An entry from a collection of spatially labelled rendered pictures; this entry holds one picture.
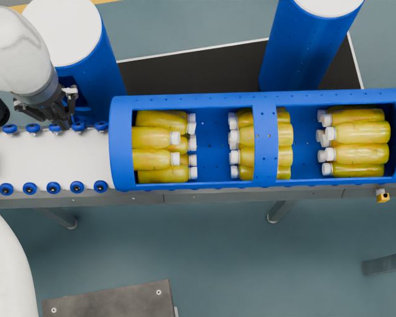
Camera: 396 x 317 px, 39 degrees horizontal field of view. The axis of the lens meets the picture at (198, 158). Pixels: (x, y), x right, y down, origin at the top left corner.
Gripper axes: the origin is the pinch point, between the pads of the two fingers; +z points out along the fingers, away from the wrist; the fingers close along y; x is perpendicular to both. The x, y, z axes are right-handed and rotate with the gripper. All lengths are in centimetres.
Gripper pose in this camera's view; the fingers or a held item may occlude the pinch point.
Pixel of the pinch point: (61, 119)
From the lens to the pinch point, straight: 124.2
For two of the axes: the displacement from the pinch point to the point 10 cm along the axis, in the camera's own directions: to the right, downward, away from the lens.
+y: -9.7, 2.2, -0.6
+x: 2.3, 9.4, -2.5
